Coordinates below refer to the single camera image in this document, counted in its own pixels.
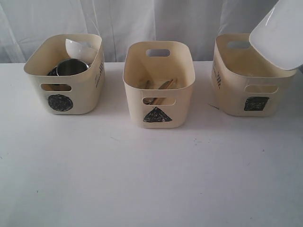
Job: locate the brown wooden chopstick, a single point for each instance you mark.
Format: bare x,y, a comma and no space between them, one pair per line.
159,100

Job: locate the steel spoon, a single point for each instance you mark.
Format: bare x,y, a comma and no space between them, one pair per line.
146,85

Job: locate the white ceramic bowl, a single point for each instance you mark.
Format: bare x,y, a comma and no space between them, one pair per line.
79,51

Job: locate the steel mug with wire handle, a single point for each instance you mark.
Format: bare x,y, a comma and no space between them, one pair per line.
71,67

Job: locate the white square plate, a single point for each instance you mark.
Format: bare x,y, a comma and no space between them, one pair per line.
279,35

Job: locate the steel table knife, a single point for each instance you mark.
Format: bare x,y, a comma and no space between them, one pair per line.
165,85

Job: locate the shiny steel mug front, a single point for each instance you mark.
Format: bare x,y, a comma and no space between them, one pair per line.
53,72

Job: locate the cream bin with triangle mark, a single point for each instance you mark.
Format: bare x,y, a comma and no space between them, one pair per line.
159,61

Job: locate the cream bin with circle mark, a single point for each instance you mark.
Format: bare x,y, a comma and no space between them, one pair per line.
73,94

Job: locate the cream bin with square mark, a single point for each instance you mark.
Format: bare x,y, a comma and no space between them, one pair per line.
246,84

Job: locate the white backdrop curtain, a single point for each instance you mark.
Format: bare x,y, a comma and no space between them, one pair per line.
26,24

